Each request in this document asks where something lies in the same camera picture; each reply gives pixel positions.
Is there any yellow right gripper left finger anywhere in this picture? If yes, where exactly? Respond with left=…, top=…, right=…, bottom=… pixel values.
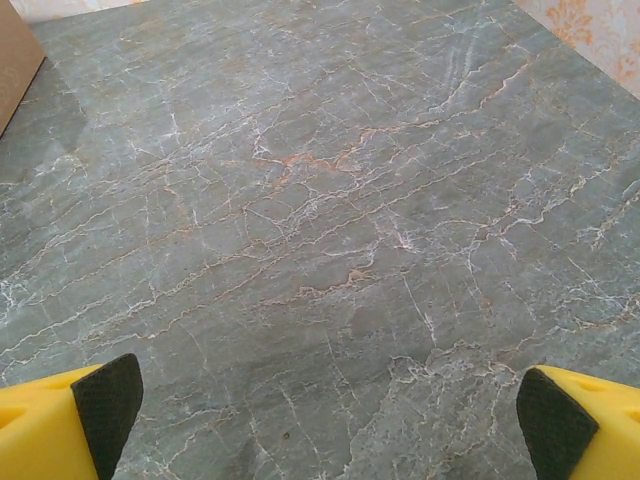
left=0, top=353, right=145, bottom=480

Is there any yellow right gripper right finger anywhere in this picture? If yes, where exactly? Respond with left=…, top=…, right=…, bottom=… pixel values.
left=516, top=364, right=640, bottom=480

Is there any brown cardboard napkin box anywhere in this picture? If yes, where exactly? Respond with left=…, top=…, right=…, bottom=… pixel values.
left=0, top=0, right=48, bottom=137

